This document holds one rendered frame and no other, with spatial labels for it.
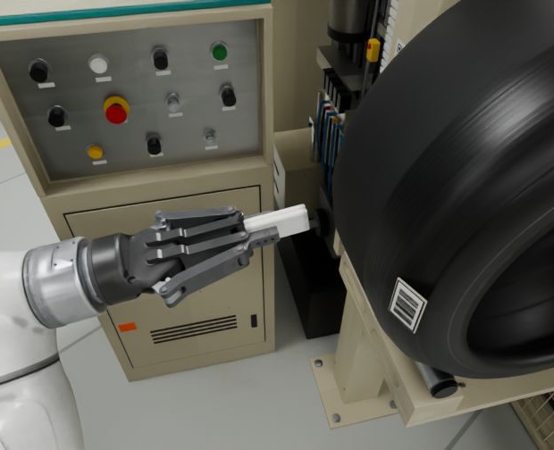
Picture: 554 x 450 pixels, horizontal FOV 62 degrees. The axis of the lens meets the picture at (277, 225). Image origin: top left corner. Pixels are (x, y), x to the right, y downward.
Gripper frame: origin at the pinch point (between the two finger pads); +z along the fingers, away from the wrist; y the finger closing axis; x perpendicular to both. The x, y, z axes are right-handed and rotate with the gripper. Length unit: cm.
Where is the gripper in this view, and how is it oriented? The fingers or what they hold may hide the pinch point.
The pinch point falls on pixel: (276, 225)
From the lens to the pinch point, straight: 51.2
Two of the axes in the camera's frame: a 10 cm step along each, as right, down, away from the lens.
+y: -2.3, -6.9, 6.9
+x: 1.4, 6.7, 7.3
